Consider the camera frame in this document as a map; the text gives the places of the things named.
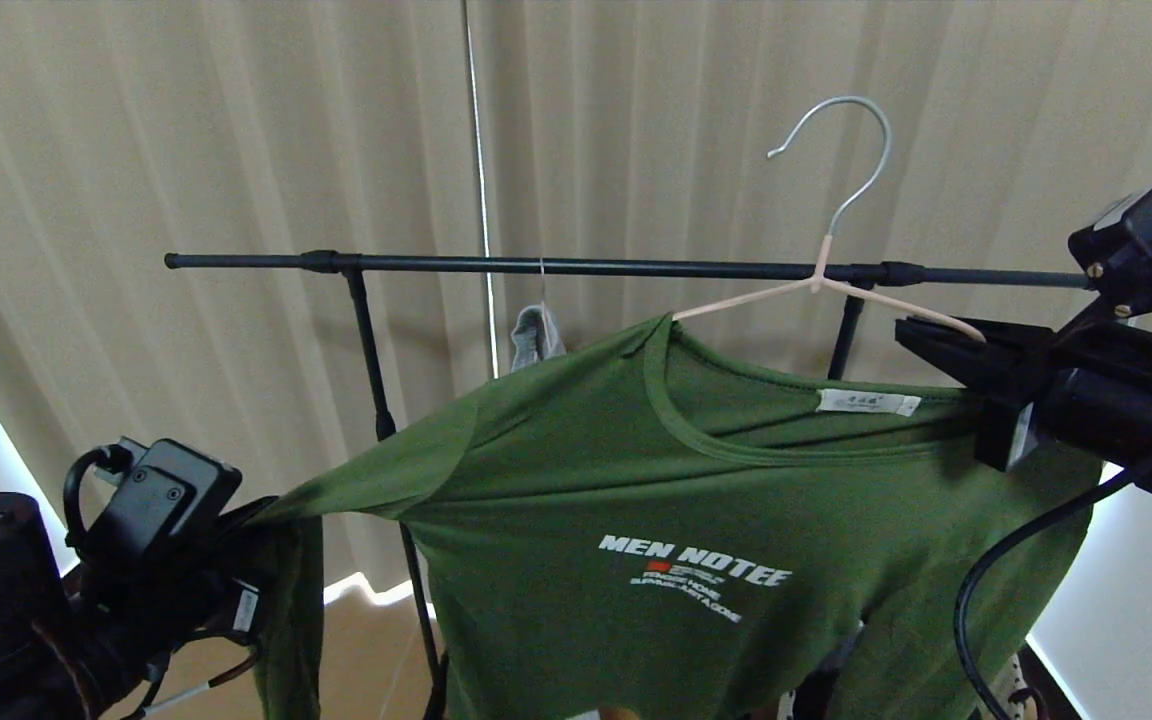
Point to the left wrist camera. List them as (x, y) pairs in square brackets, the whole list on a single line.
[(161, 505)]

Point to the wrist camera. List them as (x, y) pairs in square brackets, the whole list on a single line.
[(161, 505), (1136, 245)]

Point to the white laundry basket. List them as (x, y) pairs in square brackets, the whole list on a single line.
[(1021, 695)]

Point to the black clothes rack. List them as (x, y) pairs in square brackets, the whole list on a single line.
[(636, 266)]

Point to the beige curtain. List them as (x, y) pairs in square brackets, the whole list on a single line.
[(236, 150)]

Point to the pale grey shorts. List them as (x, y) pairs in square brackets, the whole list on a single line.
[(536, 340)]

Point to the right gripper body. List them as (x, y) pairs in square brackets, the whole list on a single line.
[(1106, 390)]

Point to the pink clothes hanger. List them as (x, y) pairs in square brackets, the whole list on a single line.
[(821, 262), (542, 285)]

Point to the green garment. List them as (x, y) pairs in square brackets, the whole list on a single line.
[(636, 470)]

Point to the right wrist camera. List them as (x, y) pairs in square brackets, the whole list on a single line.
[(1136, 245)]

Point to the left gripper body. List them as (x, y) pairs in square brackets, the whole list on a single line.
[(186, 600)]

